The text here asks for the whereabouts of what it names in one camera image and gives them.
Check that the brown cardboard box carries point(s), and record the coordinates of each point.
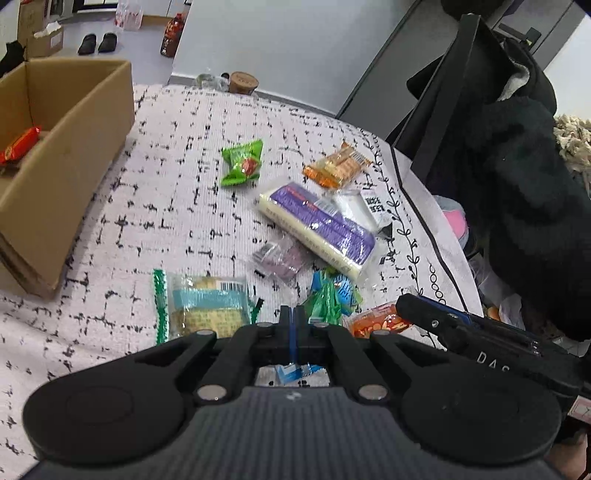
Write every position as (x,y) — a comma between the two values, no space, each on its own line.
(69,152)

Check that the black chair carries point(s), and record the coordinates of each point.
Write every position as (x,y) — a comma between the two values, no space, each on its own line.
(443,106)

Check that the small open cardboard box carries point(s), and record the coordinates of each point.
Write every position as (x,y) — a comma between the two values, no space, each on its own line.
(46,42)

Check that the pile of black clothes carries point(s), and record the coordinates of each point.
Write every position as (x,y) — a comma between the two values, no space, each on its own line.
(11,57)

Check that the orange-red snack packet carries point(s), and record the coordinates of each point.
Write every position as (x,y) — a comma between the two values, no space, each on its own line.
(376,321)

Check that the beige fuzzy cloth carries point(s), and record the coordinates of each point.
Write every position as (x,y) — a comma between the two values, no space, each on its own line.
(575,143)

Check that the orange cracker packet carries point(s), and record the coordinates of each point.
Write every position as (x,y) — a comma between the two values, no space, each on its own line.
(336,167)

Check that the black slipper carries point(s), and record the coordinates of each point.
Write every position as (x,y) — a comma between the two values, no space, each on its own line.
(108,42)
(87,44)

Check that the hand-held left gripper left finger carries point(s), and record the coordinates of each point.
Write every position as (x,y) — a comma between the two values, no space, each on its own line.
(287,323)

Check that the green and blue snack packet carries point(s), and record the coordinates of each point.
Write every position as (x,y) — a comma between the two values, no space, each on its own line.
(330,295)

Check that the clear packet with white label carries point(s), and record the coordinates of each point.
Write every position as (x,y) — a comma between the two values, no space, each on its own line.
(364,207)

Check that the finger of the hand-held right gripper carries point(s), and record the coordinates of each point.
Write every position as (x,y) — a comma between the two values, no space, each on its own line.
(425,316)

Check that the jar with wooden lid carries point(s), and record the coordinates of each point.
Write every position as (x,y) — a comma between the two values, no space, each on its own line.
(243,83)

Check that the person's right forearm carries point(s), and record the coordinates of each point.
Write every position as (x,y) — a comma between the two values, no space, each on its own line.
(572,457)

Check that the red snack packet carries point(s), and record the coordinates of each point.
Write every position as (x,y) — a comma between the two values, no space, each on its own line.
(18,146)

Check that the purple and white biscuit package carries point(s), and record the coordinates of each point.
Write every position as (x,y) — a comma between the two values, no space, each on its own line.
(318,226)

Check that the dark red drink bottle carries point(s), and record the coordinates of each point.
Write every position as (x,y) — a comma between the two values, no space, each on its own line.
(171,34)

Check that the pink cloth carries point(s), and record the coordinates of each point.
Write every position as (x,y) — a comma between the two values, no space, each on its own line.
(455,221)

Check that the small purple snack packet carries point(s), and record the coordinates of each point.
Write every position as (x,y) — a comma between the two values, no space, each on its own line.
(281,258)

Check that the clear plastic bag with items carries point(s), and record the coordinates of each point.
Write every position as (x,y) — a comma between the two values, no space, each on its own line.
(212,81)

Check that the white black-patterned bed cover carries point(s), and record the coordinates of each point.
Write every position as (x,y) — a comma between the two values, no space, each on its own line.
(184,194)

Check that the blue and white snack packet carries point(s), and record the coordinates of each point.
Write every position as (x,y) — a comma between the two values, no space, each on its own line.
(295,373)

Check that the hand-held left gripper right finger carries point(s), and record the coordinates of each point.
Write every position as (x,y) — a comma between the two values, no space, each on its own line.
(301,323)

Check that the green-edged cake packet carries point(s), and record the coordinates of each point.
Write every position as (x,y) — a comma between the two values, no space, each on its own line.
(207,304)

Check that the pack of water bottles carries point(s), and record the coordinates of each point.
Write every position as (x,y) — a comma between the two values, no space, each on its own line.
(129,14)

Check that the black coat on chair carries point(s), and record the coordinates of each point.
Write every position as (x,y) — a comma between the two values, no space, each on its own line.
(531,194)

